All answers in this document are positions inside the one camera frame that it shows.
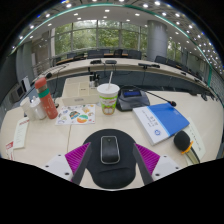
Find paper cup with straw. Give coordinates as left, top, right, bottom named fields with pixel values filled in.
left=96, top=70, right=121, bottom=116

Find ceiling lights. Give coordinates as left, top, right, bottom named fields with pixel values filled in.
left=13, top=0, right=224, bottom=68

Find pale green paper sheet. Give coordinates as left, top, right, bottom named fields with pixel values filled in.
left=181, top=116, right=207, bottom=166

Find handheld microphone with black foam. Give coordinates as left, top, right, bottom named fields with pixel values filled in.
left=173, top=130, right=202, bottom=166

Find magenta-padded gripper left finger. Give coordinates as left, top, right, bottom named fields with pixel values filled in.
left=43, top=142, right=92, bottom=185

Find black delegate unit with microphone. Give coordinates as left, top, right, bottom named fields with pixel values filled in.
left=138, top=62, right=161, bottom=69

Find black mouse pad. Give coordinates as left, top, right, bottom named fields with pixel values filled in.
left=82, top=128, right=148, bottom=190

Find dark office chairs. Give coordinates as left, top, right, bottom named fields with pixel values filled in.
left=54, top=49, right=214, bottom=98

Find white cardboard box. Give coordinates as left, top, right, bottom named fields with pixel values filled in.
left=61, top=75, right=101, bottom=107

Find red and white leaflet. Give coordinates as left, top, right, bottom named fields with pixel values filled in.
left=4, top=140, right=15, bottom=161

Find black computer mouse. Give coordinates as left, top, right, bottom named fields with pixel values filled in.
left=100, top=135, right=121, bottom=165

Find red bottle with green band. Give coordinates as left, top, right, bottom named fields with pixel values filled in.
left=34, top=76, right=59, bottom=120

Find blue and white book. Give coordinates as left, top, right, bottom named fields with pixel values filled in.
left=132, top=102, right=191, bottom=146

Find black desk gooseneck microphone unit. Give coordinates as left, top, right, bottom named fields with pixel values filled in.
left=115, top=85, right=177, bottom=112

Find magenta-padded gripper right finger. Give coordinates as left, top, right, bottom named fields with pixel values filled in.
left=132, top=143, right=183, bottom=186

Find colourful sticker sheet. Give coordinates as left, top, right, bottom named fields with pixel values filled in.
left=54, top=104, right=97, bottom=126

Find small white bottle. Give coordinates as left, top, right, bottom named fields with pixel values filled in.
left=29, top=95, right=47, bottom=120
left=19, top=97, right=36, bottom=122

